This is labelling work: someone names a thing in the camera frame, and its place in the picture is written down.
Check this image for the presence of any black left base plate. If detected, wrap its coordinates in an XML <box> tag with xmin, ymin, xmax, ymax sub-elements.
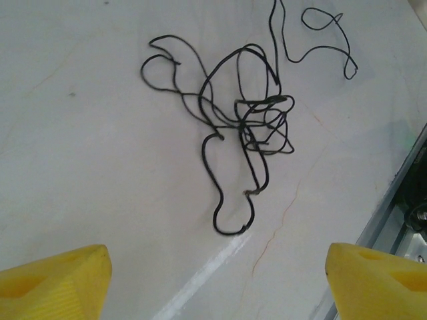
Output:
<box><xmin>395</xmin><ymin>139</ymin><xmax>427</xmax><ymax>231</ymax></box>

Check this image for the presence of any thick black wire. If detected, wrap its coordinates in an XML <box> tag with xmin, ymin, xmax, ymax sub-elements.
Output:
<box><xmin>199</xmin><ymin>43</ymin><xmax>296</xmax><ymax>236</ymax></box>
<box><xmin>141</xmin><ymin>35</ymin><xmax>241</xmax><ymax>141</ymax></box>

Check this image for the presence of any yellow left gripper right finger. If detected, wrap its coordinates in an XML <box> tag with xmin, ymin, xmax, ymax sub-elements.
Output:
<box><xmin>325</xmin><ymin>242</ymin><xmax>427</xmax><ymax>320</ymax></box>

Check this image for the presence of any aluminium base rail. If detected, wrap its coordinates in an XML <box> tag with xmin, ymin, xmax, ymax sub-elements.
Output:
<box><xmin>313</xmin><ymin>123</ymin><xmax>427</xmax><ymax>320</ymax></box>

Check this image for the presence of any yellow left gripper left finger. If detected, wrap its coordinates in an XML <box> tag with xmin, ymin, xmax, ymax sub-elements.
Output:
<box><xmin>0</xmin><ymin>244</ymin><xmax>113</xmax><ymax>320</ymax></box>

